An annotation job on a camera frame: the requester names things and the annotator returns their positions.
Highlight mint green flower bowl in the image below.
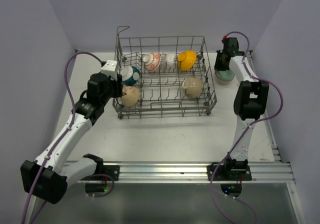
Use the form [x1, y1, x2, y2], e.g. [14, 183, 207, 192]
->
[215, 69, 235, 79]

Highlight cream bowl bird drawing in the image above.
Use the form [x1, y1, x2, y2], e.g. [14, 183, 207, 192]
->
[120, 86, 140, 108]

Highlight beige bowl olive drawing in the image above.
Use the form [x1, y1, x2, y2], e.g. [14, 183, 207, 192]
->
[181, 76, 204, 99]

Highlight beige speckled bowl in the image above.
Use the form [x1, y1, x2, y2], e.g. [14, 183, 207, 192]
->
[214, 75, 234, 85]

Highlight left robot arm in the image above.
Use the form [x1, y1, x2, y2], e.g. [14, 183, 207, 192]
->
[20, 72, 123, 204]

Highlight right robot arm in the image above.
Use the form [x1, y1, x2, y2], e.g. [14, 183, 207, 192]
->
[207, 35, 269, 181]

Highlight teal and white bowl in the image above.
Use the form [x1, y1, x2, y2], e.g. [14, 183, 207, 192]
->
[120, 65, 141, 86]

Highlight yellow ribbed bowl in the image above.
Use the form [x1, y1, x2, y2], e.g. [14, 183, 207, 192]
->
[177, 50, 197, 71]

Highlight small white bowl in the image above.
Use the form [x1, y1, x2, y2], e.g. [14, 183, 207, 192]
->
[163, 52, 176, 69]

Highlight white bowl orange pattern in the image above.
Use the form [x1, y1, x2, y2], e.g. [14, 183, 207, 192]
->
[142, 52, 161, 72]

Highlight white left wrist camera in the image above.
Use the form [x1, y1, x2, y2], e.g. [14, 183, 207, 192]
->
[100, 60, 119, 80]

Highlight grey wire dish rack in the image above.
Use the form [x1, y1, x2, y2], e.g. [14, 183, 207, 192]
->
[112, 26, 217, 119]

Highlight aluminium side rail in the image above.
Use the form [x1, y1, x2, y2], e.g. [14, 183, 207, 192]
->
[241, 51, 283, 149]

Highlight aluminium front rail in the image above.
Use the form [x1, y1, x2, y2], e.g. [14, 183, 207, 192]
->
[104, 161, 295, 184]

